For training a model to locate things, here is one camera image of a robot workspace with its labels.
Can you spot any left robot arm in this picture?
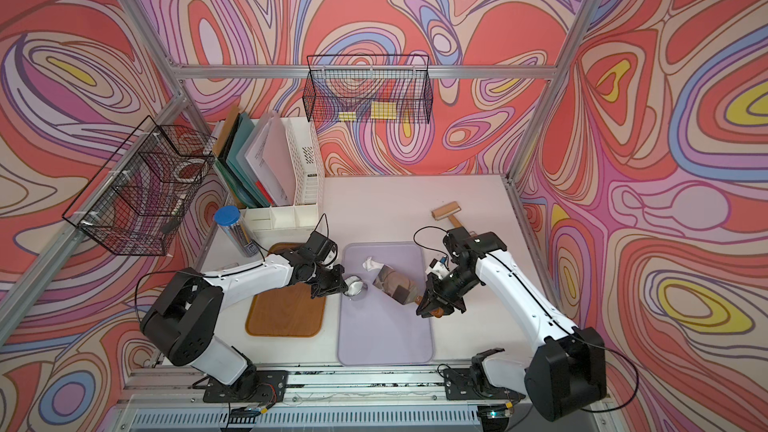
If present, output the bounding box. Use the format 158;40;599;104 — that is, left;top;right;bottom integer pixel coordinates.
139;231;348;390

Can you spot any black wire basket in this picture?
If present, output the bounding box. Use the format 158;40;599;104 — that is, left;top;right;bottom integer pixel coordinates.
302;53;434;124
62;117;214;256

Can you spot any yellow sticky note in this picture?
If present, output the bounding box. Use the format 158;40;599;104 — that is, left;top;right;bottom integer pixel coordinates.
370;101;398;120

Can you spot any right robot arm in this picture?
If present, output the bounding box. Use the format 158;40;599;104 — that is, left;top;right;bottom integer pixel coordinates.
416;227;607;422

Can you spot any blue lid clear jar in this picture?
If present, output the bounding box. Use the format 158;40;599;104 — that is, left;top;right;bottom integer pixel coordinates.
214;205;261;257

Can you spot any wooden dough roller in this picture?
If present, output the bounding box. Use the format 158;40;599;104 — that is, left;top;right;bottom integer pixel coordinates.
431;201;463;228

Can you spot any black wire basket left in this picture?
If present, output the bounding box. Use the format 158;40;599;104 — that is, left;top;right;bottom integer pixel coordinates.
62;117;214;256

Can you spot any green folder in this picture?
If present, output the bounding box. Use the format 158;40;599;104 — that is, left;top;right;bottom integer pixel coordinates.
219;111;272;208

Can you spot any white file organizer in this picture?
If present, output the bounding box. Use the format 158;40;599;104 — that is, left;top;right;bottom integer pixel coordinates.
212;111;325;235

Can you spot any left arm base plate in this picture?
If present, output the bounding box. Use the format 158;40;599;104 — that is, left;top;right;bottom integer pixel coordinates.
203;369;289;404

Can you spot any lilac plastic cutting mat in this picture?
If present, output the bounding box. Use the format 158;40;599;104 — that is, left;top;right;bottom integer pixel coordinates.
337;242;434;366

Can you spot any white dough piece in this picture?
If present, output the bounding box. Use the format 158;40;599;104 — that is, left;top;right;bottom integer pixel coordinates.
363;257;384;275

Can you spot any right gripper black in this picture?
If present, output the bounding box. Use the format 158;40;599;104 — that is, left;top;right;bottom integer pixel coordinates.
417;266;482;319

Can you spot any white paper folder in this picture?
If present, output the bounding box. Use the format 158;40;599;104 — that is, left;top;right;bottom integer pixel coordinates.
244;112;296;206

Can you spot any black wire basket back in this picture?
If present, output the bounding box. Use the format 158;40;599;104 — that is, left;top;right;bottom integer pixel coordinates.
302;53;434;124

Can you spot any round metal cutter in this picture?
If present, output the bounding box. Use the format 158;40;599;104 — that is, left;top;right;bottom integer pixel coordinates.
344;275;367;300

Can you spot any brown wooden tray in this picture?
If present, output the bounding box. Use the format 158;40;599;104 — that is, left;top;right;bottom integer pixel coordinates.
245;242;329;338

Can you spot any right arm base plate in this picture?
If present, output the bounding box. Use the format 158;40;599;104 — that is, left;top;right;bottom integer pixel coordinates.
436;364;526;403

